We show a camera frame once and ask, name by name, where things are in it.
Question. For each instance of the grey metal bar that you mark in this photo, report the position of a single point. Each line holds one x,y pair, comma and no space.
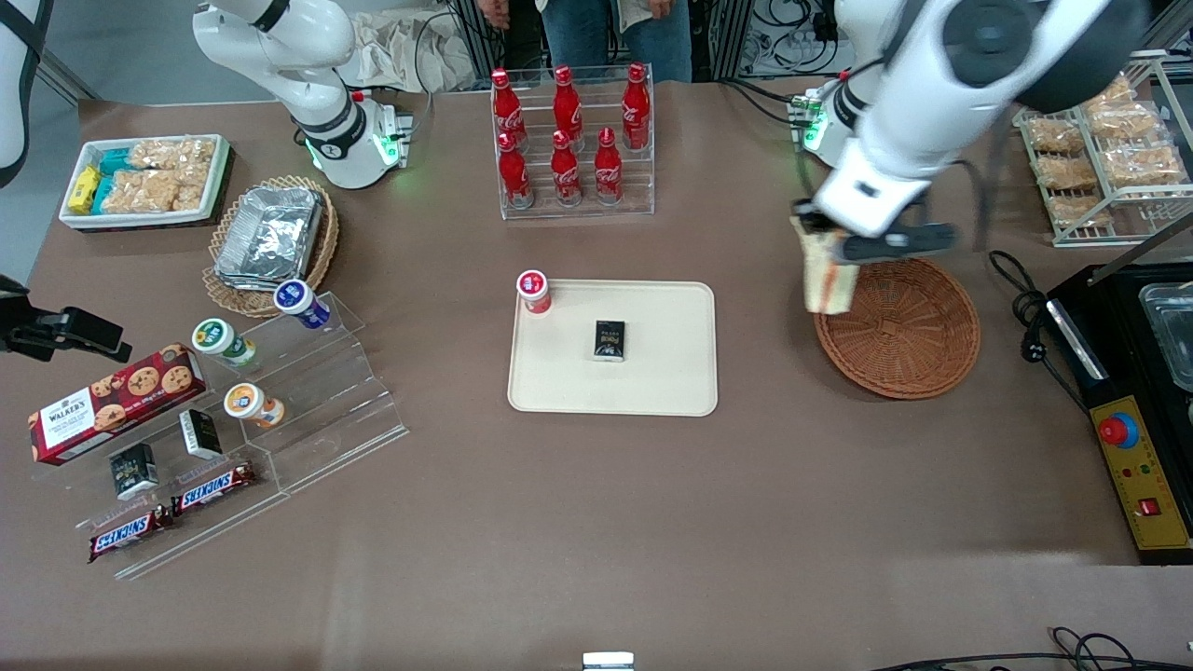
1142,250

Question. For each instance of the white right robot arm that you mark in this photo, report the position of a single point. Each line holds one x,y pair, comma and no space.
308,84

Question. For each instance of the red Walkers cookie box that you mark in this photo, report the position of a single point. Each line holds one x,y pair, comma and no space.
112,405

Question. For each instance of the small black box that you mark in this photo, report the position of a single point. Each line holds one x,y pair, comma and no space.
200,433
610,340
134,471

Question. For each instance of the yellow snack packet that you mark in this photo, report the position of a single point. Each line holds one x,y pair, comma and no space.
84,189

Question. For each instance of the stack of foil trays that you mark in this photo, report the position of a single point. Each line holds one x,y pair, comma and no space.
270,238

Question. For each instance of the white rectangular snack tray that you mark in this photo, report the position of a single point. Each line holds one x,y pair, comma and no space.
140,220

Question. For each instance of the clear plastic container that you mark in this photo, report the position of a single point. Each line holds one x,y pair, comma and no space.
1172,331

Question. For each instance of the red emergency stop button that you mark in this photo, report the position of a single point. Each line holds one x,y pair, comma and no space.
1117,430

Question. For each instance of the red lid cup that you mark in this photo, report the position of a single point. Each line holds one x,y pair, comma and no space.
533,289

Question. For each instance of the Snickers chocolate bar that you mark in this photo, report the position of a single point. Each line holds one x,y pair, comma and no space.
212,488
130,534

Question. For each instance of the person in blue jeans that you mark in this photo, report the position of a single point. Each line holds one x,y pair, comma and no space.
596,37

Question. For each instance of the red cola bottle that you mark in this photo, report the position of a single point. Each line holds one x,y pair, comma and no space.
514,175
565,172
636,107
508,110
567,104
608,170

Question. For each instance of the clear acrylic bottle rack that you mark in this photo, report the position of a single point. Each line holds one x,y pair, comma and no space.
578,212

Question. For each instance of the cream plastic tray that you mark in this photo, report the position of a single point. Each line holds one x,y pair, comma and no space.
671,373

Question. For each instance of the orange lid cup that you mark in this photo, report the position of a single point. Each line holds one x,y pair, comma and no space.
252,404

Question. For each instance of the beige cloth bag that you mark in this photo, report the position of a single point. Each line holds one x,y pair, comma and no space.
401,51

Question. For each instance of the light woven wicker basket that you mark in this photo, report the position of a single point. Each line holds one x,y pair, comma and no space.
322,252

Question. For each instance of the clear rice cracker bag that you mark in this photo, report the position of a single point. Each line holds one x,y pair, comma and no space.
1123,121
1058,137
1078,211
1114,93
1065,171
1142,166

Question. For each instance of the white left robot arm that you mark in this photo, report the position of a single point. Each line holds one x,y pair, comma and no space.
923,102

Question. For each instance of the blue snack packet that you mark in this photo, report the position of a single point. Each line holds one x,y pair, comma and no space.
102,191
115,160

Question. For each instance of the triangular sandwich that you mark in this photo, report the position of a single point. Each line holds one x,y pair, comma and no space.
828,275

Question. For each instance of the black appliance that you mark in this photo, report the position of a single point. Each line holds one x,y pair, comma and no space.
1118,373

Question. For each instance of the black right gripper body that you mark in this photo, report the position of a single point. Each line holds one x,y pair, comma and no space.
26,328

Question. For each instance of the round brown wicker basket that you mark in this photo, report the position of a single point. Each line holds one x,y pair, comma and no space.
904,335

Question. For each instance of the clear rice cracker packet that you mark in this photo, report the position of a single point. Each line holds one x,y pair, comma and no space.
172,154
140,191

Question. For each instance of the yellow control panel box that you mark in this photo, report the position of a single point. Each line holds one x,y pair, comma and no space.
1156,522

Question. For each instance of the blue lid cup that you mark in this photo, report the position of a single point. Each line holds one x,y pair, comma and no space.
300,303

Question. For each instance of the clear acrylic stepped display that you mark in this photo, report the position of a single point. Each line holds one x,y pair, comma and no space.
326,410

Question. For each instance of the green lid cup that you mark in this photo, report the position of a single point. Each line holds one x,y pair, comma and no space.
222,341

